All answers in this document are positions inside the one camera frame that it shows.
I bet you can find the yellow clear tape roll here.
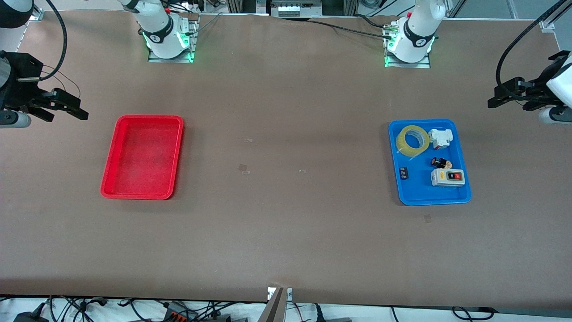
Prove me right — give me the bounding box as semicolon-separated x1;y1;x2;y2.
396;125;430;157

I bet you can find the white circuit breaker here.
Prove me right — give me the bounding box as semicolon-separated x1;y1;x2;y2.
428;128;453;149

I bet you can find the red plastic tray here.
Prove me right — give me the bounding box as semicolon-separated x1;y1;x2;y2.
100;114;184;200

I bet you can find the blue plastic tray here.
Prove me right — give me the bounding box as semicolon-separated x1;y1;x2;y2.
388;119;472;206

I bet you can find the black power adapter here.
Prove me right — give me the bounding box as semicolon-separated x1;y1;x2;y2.
13;309;50;322

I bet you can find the aluminium equipment rack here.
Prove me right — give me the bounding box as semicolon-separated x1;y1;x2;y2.
226;0;359;18

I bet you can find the orange black connector box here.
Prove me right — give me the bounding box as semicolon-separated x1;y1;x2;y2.
163;302;199;321

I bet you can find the aluminium profile bar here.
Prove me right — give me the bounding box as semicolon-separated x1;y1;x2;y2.
258;286;292;322

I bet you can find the thin black right gripper wire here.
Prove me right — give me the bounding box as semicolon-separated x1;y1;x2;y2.
42;65;82;99

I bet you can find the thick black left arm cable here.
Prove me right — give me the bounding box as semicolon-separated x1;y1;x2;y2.
496;0;570;101

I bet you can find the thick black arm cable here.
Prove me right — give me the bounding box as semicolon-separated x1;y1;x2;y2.
496;0;570;101
39;0;68;82

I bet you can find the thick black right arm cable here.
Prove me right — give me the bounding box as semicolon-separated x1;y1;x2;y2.
39;0;68;82

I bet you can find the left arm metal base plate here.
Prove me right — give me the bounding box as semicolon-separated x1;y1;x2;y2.
384;25;432;69

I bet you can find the grey on-off switch box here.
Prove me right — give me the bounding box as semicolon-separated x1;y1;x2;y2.
430;168;466;188

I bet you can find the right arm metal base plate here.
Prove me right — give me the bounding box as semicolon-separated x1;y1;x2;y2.
148;13;198;64

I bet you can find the long black table cable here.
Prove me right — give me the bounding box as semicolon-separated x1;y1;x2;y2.
307;20;390;38

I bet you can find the black looped floor cable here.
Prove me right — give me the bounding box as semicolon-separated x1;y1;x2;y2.
451;306;497;321

